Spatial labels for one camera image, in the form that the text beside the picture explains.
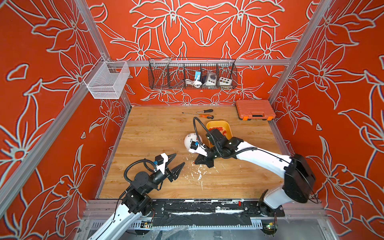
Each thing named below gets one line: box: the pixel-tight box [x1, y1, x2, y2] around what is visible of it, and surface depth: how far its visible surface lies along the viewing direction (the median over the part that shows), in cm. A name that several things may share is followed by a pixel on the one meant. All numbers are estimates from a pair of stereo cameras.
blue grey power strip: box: [195, 71, 202, 81], surface depth 85 cm
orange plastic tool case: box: [235, 99, 276, 121], surface depth 114 cm
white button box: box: [219, 76, 233, 86], surface depth 96 cm
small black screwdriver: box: [196, 109, 214, 114], surface depth 120 cm
